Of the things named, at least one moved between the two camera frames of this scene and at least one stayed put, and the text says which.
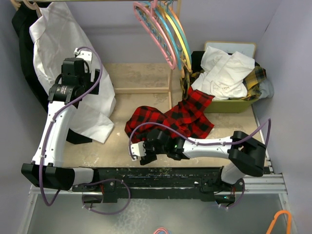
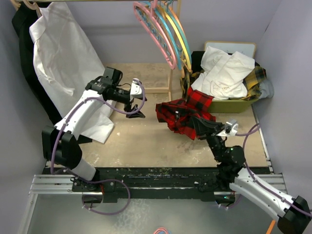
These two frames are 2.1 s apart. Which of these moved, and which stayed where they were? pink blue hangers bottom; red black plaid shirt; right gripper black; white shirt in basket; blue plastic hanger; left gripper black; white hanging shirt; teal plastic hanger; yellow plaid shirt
Moved: red black plaid shirt; right gripper black; left gripper black
Stayed: white hanging shirt; pink blue hangers bottom; blue plastic hanger; white shirt in basket; yellow plaid shirt; teal plastic hanger
